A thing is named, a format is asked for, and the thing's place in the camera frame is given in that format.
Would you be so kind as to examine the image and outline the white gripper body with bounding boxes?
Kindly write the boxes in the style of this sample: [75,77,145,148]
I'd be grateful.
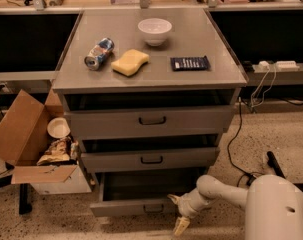
[177,194,205,219]

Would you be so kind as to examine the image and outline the grey bottom drawer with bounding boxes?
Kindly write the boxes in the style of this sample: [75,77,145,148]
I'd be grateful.
[90,167,207,217]

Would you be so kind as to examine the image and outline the grey drawer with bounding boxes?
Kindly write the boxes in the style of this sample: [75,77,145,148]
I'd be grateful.
[65,106,234,139]
[81,147,219,172]
[90,167,207,217]

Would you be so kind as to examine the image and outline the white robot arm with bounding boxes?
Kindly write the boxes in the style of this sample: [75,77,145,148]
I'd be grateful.
[169,175,303,240]

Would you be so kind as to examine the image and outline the grey middle drawer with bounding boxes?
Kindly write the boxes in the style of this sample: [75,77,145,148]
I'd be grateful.
[81,147,219,172]

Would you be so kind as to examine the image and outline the grey top drawer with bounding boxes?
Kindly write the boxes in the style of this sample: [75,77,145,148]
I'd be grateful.
[65,106,234,139]

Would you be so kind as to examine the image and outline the grey drawer cabinet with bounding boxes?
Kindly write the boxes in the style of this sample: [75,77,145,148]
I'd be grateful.
[51,7,249,192]

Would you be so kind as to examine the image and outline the black power adapter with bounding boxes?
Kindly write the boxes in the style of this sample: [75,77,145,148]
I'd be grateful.
[246,175,256,186]

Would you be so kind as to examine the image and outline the crumpled snack bag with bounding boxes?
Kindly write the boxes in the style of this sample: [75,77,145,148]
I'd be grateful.
[36,136,79,166]

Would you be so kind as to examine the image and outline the white bowl in box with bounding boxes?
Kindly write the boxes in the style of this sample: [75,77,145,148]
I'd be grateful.
[47,117,70,139]

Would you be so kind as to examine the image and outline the dark blue snack packet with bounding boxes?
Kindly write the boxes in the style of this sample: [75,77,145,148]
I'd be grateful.
[170,56,210,71]

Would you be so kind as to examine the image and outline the yellow sponge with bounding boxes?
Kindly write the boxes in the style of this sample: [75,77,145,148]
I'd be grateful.
[111,49,150,77]

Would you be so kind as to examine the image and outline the black stand leg left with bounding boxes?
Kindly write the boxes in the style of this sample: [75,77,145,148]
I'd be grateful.
[0,162,34,216]

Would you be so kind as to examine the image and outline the white plug adapter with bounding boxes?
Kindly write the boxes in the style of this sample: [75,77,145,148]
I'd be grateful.
[258,61,270,69]

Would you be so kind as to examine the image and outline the brown cardboard box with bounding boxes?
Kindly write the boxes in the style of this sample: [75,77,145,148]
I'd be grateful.
[0,90,77,184]

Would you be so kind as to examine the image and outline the blue crushed soda can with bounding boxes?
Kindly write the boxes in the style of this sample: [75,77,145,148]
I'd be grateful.
[84,38,114,70]

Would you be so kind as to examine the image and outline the white power strip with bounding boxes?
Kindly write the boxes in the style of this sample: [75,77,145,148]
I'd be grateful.
[276,61,299,72]

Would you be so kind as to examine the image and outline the white bowl on cabinet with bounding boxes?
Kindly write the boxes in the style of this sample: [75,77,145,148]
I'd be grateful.
[138,18,172,47]

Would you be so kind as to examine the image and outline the black power cable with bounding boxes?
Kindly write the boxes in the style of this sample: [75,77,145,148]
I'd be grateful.
[226,97,265,188]

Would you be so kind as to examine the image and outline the white cables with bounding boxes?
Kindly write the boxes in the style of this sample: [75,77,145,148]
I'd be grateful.
[249,65,279,113]

